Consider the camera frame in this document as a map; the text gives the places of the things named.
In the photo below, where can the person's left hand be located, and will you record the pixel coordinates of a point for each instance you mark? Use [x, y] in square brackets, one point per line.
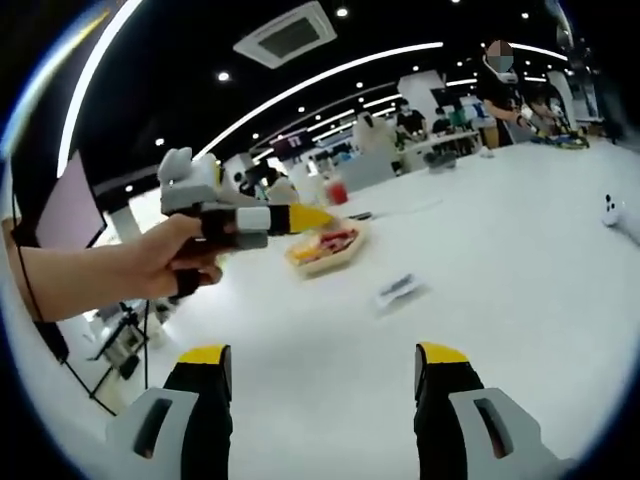
[175, 260]

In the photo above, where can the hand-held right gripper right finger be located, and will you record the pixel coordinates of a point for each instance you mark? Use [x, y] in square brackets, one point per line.
[442, 430]

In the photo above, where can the black oblong device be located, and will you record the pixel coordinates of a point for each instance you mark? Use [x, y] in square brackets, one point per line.
[360, 216]

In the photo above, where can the ceiling air conditioner vent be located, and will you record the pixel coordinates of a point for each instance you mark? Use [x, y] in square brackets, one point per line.
[285, 40]

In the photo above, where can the clear grey food packet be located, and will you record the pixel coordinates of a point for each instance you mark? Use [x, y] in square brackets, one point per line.
[400, 295]

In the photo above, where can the white smartphone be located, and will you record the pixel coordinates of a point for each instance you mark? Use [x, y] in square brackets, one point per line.
[612, 212]

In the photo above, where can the long red food packet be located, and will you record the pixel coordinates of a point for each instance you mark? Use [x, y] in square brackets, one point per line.
[337, 240]

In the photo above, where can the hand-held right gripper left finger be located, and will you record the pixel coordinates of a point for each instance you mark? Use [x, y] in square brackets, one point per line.
[205, 430]

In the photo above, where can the large pink screen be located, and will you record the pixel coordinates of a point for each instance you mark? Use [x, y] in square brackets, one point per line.
[70, 210]

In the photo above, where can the beige hexagonal container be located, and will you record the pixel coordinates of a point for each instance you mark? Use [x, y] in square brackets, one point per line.
[330, 262]

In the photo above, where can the white desk partition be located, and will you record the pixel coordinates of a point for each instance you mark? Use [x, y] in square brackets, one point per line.
[370, 172]

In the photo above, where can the small white object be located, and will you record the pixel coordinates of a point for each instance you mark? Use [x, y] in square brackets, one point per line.
[487, 152]

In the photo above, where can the round ceiling spotlights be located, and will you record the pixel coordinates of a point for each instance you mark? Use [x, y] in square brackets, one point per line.
[223, 76]

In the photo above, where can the red drink cup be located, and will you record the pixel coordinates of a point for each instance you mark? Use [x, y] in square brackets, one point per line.
[337, 192]

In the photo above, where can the ceiling light strip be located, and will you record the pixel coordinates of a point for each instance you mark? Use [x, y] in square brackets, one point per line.
[87, 75]
[320, 75]

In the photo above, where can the yellow cloth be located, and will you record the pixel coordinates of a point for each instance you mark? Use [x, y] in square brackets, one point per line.
[565, 142]

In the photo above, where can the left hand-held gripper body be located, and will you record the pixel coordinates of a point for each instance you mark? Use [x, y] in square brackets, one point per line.
[192, 185]

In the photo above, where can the dark grey bowl-like object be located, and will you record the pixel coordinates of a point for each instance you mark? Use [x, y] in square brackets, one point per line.
[440, 161]

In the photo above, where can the black tripod stand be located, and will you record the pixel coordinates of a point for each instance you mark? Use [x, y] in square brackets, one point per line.
[117, 345]

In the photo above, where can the dark wall display screen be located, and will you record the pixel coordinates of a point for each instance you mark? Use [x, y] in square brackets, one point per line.
[290, 142]

